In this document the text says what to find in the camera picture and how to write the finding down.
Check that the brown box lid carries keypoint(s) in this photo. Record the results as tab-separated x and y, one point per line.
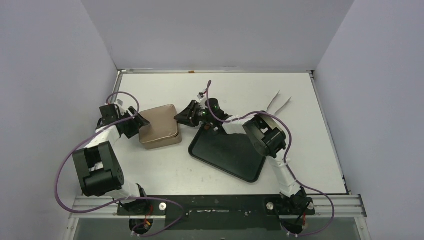
162	123

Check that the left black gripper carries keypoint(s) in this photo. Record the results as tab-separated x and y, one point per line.
138	122

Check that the black plastic tray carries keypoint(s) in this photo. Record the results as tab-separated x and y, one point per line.
233	154

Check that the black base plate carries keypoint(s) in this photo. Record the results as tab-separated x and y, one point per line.
223	212

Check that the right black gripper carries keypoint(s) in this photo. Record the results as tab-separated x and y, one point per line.
193	114

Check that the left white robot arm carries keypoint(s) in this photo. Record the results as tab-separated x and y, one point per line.
98	169

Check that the gold chocolate box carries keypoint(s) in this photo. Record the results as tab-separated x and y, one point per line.
159	143

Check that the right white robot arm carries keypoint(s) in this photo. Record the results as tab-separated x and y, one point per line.
266	138

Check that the metal tongs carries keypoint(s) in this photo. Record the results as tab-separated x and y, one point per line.
278	103

